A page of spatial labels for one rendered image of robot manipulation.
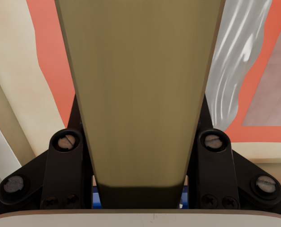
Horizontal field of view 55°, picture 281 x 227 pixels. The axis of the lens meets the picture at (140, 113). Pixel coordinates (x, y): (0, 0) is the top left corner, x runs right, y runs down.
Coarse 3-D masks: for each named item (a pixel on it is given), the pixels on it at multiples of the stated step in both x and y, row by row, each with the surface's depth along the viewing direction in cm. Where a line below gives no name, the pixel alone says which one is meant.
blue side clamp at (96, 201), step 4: (96, 188) 37; (184, 188) 37; (96, 192) 37; (184, 192) 37; (96, 196) 37; (184, 196) 38; (96, 200) 38; (184, 200) 38; (96, 204) 39; (100, 204) 39; (184, 204) 39; (96, 208) 39; (100, 208) 39; (180, 208) 39; (184, 208) 39
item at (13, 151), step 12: (0, 96) 29; (0, 108) 29; (0, 120) 29; (12, 120) 31; (0, 132) 29; (12, 132) 31; (0, 144) 30; (12, 144) 31; (24, 144) 34; (0, 156) 32; (12, 156) 32; (24, 156) 34; (0, 168) 34; (12, 168) 34; (264, 168) 39; (276, 168) 39
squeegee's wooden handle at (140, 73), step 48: (96, 0) 4; (144, 0) 4; (192, 0) 4; (96, 48) 5; (144, 48) 5; (192, 48) 5; (96, 96) 6; (144, 96) 6; (192, 96) 6; (96, 144) 7; (144, 144) 7; (192, 144) 8; (144, 192) 8
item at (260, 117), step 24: (48, 0) 22; (48, 24) 24; (264, 24) 24; (48, 48) 25; (264, 48) 25; (48, 72) 27; (264, 72) 28; (72, 96) 30; (240, 96) 30; (264, 96) 30; (240, 120) 33; (264, 120) 33
